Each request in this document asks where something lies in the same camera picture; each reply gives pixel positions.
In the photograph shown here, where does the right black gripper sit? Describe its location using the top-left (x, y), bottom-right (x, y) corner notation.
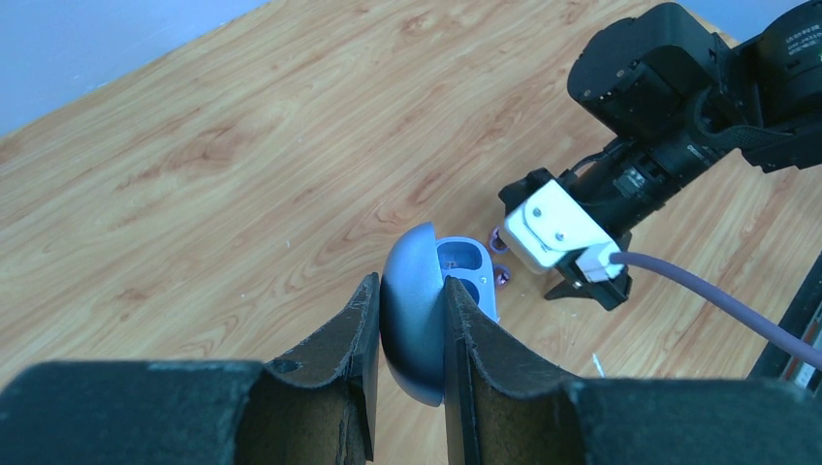
top-left (498, 139), bottom-right (707, 311)

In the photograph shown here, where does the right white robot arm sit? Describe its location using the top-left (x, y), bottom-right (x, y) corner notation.
top-left (497, 1), bottom-right (821, 310)

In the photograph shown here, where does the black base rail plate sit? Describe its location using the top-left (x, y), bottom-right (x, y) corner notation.
top-left (747, 255), bottom-right (821, 396)

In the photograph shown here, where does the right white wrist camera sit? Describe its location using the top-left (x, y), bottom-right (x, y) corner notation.
top-left (499, 180), bottom-right (624, 283)

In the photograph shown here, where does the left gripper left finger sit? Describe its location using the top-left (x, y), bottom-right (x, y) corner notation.
top-left (1, 274), bottom-right (380, 464)

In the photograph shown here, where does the blue-grey earbud case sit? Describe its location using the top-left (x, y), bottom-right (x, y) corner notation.
top-left (380, 222), bottom-right (499, 407)

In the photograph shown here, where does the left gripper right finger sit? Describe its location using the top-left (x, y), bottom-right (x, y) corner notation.
top-left (443, 278), bottom-right (821, 464)

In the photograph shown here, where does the purple earbud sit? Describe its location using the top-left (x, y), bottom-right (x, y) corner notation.
top-left (489, 227), bottom-right (509, 254)
top-left (493, 264), bottom-right (511, 289)

